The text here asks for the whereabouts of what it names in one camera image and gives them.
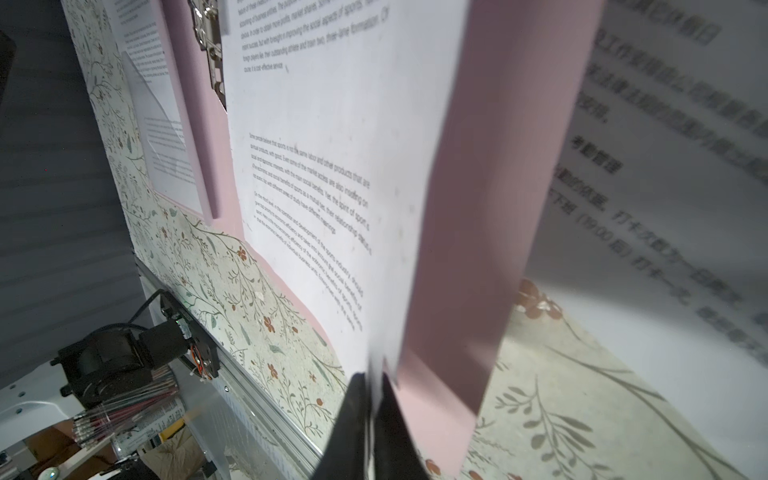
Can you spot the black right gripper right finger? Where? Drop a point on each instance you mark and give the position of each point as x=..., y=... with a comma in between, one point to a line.
x=395, y=456

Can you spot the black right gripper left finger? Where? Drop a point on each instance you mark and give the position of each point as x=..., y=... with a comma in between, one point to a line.
x=346, y=454

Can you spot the pink file folder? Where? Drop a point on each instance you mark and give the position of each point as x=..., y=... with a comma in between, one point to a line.
x=514, y=91

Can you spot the white printed paper sheet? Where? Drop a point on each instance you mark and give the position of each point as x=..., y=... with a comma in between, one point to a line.
x=144, y=47

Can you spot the white sheet with XDOF header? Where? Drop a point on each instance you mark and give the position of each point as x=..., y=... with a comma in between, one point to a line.
x=655, y=234

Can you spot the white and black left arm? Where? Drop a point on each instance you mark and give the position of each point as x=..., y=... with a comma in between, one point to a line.
x=110, y=378

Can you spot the silver folder clip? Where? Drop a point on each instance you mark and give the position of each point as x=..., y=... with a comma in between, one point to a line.
x=207, y=32

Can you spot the floral patterned table mat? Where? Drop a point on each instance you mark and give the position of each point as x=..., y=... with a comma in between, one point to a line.
x=558, y=405

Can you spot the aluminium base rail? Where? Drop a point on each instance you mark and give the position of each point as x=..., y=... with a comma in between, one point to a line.
x=238, y=426

